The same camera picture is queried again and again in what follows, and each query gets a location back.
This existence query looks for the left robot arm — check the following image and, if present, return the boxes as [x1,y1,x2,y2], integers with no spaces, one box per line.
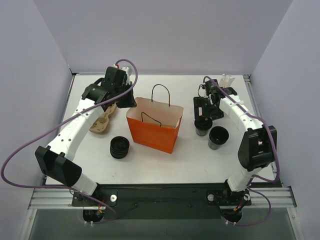
[35,65,137,206]

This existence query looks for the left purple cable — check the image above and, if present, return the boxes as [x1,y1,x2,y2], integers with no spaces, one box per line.
[0,58,139,223]

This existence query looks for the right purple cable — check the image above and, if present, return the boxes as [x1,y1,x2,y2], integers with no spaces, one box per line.
[202,76,280,226]

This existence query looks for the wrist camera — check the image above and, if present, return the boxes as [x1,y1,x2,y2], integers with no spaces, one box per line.
[113,64,133,82]
[197,83,215,98]

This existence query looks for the brown cardboard cup carrier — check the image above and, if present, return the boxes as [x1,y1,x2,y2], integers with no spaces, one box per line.
[144,121,176,128]

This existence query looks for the dark coffee cup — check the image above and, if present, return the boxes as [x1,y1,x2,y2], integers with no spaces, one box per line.
[195,127,211,137]
[208,126,229,150]

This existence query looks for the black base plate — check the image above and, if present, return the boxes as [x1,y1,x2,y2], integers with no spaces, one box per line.
[71,183,252,222]

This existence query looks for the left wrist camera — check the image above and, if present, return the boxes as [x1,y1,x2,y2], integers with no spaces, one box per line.
[113,64,133,82]

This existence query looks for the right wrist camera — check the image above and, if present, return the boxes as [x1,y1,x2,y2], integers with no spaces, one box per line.
[197,83,215,98]

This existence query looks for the white wrapped straws bundle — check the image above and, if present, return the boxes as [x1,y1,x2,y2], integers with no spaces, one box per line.
[219,74,235,88]

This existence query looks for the purple cable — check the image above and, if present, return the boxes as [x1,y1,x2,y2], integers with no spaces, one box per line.
[202,76,280,226]
[0,58,139,223]

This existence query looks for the stack of black lids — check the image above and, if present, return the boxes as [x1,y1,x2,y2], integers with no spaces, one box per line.
[110,136,130,159]

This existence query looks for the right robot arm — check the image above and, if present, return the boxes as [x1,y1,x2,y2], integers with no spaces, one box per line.
[193,76,278,204]

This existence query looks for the orange paper bag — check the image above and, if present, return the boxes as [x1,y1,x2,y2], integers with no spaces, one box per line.
[126,95,184,154]

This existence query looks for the black cup lid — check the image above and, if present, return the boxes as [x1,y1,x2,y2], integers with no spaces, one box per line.
[194,116,213,130]

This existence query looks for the aluminium frame rail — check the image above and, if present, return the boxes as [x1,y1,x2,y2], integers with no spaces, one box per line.
[28,187,297,210]

